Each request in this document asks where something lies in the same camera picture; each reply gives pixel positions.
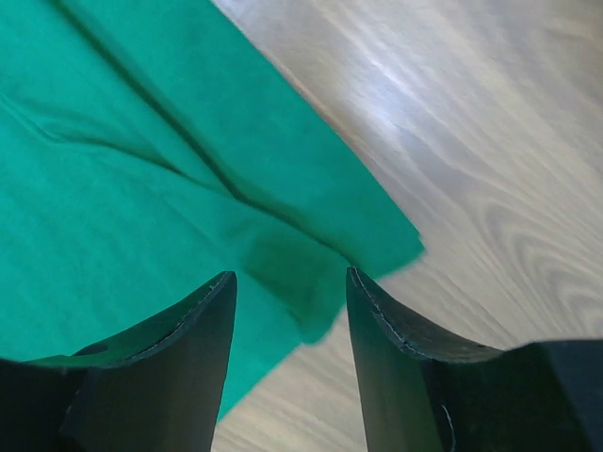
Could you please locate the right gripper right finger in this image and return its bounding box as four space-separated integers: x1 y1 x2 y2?
346 267 602 451

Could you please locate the green t shirt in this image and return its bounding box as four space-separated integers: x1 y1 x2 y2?
1 1 423 412

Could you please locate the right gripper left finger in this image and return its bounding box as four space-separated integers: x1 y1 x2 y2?
1 271 236 451

